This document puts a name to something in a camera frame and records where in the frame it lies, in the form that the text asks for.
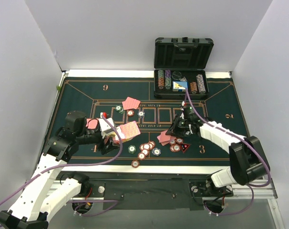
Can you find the black poker chip case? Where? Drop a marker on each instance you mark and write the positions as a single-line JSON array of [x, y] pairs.
[[187, 55]]

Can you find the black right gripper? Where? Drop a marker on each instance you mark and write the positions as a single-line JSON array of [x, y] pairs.
[[178, 127]]

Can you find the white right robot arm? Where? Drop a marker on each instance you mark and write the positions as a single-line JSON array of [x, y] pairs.
[[247, 160]]

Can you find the blue poker chip stack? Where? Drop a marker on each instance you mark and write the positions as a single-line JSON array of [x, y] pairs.
[[156, 151]]

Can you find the dark green poker table mat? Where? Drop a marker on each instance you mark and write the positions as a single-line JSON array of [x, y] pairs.
[[95, 95]]

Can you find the purple chip row in case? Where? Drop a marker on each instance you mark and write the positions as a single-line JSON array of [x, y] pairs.
[[200, 84]]

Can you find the red poker chip stack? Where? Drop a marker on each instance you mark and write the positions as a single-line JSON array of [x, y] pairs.
[[146, 148]]

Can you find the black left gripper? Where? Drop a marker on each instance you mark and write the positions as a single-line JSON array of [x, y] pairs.
[[106, 143]]

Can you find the aluminium front rail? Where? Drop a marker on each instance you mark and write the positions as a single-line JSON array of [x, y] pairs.
[[119, 188]]

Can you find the green orange chip row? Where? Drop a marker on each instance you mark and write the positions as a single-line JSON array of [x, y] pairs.
[[161, 80]]

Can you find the black dealer button in case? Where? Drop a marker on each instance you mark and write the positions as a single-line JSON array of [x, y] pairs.
[[176, 75]]

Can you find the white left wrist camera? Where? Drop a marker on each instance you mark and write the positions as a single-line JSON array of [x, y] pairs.
[[105, 128]]

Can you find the blue boxed card deck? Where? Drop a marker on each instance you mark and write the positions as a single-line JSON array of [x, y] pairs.
[[179, 86]]

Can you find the orange chip row in case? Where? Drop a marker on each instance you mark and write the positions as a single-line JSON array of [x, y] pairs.
[[193, 87]]

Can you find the red playing card deck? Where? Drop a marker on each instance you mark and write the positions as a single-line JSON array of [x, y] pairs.
[[126, 131]]

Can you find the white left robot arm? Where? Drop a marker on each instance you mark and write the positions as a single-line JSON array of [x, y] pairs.
[[34, 208]]

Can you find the green chips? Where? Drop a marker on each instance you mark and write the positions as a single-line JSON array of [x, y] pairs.
[[119, 109]]

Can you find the moved red chip group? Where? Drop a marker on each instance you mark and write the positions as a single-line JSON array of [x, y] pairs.
[[175, 145]]

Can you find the green poker chip stack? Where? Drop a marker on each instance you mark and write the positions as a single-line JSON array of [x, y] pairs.
[[132, 149]]

